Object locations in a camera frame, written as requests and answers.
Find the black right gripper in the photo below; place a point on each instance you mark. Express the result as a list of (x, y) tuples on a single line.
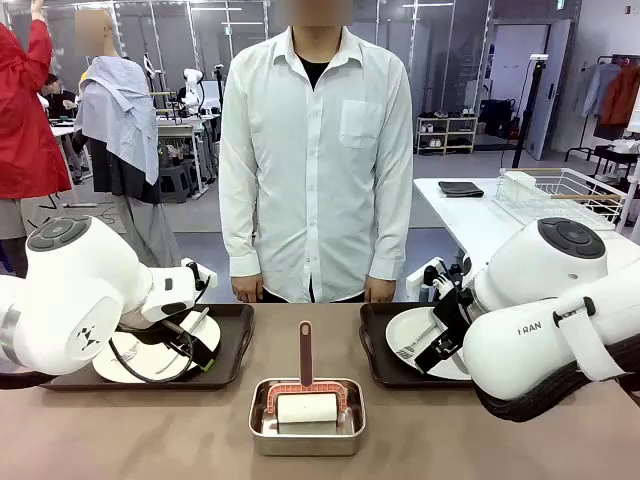
[(452, 315)]

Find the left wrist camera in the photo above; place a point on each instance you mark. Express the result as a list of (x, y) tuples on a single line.
[(200, 277)]

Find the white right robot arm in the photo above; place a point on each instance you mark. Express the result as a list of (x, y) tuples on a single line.
[(550, 345)]

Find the black clothes rack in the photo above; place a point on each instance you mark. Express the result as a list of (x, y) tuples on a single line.
[(607, 57)]

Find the black camera tripod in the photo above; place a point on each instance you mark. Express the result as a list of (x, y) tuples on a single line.
[(531, 100)]

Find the background work desk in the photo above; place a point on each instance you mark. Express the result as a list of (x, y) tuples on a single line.
[(182, 131)]

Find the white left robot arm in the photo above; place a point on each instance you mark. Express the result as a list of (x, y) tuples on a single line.
[(75, 280)]

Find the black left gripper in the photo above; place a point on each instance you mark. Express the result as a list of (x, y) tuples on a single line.
[(170, 334)]

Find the silver knife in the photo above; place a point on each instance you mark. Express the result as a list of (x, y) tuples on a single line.
[(201, 318)]

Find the person in white shirt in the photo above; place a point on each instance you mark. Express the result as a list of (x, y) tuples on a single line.
[(315, 175)]

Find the steel rectangular container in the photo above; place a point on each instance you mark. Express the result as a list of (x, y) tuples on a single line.
[(305, 445)]

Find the white plate with knife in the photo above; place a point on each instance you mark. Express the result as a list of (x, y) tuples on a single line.
[(150, 360)]

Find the person's left forearm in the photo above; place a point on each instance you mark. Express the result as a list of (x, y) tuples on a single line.
[(392, 225)]

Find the seated person black hair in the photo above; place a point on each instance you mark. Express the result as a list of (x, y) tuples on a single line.
[(55, 90)]

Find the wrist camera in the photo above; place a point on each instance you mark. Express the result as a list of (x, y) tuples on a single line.
[(442, 277), (200, 277)]

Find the small white background robot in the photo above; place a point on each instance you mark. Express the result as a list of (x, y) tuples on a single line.
[(191, 80)]

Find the brown tray with knife plate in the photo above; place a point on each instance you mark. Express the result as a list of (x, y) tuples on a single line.
[(235, 325)]

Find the person's left hand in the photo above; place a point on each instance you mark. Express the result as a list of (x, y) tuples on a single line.
[(380, 290)]

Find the person's right forearm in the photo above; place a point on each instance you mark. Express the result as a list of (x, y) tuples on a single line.
[(240, 225)]

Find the white box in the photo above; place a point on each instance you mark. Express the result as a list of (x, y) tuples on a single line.
[(627, 147)]

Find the black side table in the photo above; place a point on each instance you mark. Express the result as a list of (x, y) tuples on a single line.
[(610, 157)]

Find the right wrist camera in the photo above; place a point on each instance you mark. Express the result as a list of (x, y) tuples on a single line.
[(442, 277)]

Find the grey step stool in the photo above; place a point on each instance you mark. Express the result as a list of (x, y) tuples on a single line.
[(175, 182)]

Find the person's right hand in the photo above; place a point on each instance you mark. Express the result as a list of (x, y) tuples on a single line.
[(247, 289)]

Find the hanging orange jacket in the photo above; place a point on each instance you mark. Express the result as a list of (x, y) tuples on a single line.
[(622, 95)]

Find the hanging grey-blue shirt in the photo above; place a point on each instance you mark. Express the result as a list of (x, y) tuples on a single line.
[(597, 87)]

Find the white side table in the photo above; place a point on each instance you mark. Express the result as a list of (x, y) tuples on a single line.
[(475, 220)]

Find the black bags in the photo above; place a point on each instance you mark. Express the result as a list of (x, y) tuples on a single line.
[(495, 117)]

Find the silver fork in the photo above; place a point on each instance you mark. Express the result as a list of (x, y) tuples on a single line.
[(415, 342)]

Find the white shoe shelf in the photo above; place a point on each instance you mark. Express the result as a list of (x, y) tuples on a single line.
[(445, 120)]

